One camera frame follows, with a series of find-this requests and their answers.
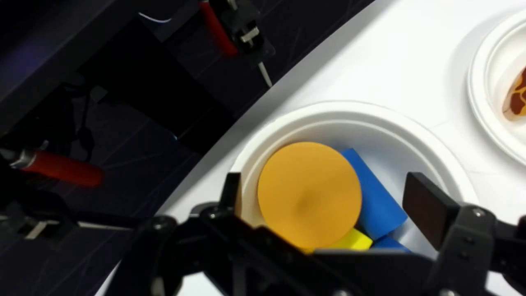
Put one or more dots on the blue block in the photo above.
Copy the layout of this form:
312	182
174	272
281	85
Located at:
380	213

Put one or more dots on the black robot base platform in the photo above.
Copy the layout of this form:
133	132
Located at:
154	108

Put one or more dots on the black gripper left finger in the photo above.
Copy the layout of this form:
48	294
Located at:
230	193

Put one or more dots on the white bowl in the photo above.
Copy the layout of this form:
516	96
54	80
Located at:
389	144

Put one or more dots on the black clamp with orange grip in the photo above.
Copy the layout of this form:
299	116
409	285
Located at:
237	32

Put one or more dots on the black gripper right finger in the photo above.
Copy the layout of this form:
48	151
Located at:
458	233

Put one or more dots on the white plate with green blocks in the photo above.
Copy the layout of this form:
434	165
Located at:
496	62

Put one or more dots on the small yellow block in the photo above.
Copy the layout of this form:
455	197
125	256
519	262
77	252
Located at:
353	241

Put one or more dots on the yellow round block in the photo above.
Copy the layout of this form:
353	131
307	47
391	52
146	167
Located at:
309	195

